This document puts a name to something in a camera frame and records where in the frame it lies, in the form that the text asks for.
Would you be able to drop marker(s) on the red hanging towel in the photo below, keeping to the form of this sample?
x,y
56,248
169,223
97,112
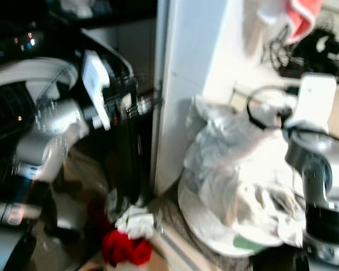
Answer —
x,y
304,20

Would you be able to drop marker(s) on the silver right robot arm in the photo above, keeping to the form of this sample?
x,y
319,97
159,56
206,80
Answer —
x,y
325,186

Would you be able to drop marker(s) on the green item on basket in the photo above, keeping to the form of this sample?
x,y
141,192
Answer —
x,y
248,243

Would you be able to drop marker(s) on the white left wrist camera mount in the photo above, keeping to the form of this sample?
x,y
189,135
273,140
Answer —
x,y
95,84

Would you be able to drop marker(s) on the white cabinet side panel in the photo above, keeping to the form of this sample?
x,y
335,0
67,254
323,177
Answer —
x,y
192,73

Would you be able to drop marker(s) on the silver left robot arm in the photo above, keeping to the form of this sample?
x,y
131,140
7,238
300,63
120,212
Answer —
x,y
48,141

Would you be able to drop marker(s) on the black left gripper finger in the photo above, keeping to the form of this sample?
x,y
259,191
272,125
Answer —
x,y
142,158
124,164

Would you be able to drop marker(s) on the pile of white clothes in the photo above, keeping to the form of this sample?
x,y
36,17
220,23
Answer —
x,y
237,164

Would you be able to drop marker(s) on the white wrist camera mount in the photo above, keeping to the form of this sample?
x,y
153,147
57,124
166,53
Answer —
x,y
313,101
95,84

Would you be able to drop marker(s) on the white round laundry basket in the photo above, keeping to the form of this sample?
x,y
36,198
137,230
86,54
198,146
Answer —
x,y
206,223

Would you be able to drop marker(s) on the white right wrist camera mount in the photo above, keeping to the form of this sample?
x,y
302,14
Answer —
x,y
313,101

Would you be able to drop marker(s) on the red garment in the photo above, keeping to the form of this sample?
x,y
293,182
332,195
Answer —
x,y
124,249

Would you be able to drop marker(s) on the white cloth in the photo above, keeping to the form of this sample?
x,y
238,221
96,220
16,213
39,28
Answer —
x,y
137,222

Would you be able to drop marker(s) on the white object on shelf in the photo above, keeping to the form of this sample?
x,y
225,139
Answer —
x,y
77,5

